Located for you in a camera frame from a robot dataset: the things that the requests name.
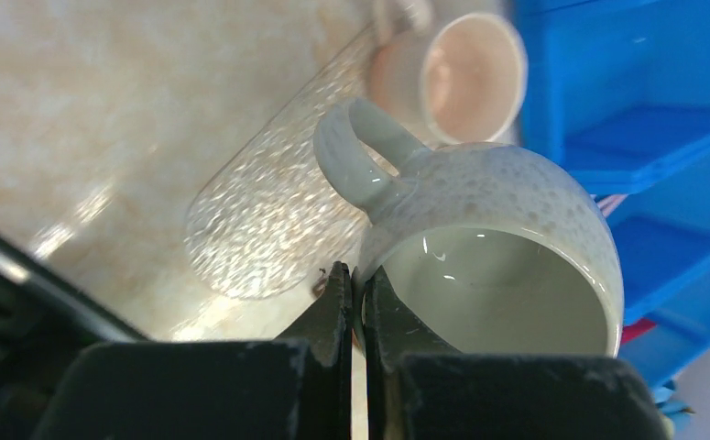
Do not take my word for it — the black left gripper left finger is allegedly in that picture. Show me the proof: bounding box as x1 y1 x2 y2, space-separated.
33 262 352 439

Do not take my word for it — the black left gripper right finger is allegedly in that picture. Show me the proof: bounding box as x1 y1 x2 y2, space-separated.
363 269 669 439

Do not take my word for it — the cream speckled ceramic mug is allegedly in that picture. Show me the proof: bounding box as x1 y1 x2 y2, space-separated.
312 98 624 357

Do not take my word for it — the clear holder with wooden ends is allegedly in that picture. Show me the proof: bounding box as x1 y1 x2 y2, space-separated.
184 27 375 300

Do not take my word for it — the white ceramic mug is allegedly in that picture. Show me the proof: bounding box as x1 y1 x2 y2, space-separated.
367 1 528 144

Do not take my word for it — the red toothpaste tube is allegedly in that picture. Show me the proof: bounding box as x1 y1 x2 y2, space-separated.
620 317 656 345

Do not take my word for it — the pink toothbrush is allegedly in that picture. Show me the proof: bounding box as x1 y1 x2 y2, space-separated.
596 194 628 217

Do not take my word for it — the blue crumpled cloth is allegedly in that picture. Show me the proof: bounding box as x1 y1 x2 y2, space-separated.
653 379 696 439

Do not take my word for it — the blue divided storage bin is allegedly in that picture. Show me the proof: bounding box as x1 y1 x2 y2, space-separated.
514 1 710 388

